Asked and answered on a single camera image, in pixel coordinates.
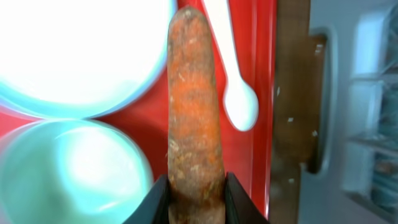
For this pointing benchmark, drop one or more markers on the mint green bowl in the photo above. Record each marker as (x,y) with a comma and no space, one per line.
(71,171)

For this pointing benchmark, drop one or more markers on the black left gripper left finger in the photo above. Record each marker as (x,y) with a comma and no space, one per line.
(154,209)

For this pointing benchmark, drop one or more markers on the red serving tray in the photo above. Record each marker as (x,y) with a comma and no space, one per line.
(146,120)

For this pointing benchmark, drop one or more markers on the white plastic spoon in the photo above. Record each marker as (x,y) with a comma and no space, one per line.
(239,99)

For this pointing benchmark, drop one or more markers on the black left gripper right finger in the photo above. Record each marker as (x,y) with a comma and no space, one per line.
(239,207)

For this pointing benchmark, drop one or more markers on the orange carrot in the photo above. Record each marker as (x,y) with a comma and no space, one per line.
(195,160)

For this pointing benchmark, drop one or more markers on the grey dishwasher rack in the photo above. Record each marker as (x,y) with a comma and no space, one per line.
(356,181)

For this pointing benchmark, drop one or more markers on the light blue plate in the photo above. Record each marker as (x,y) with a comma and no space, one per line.
(80,58)

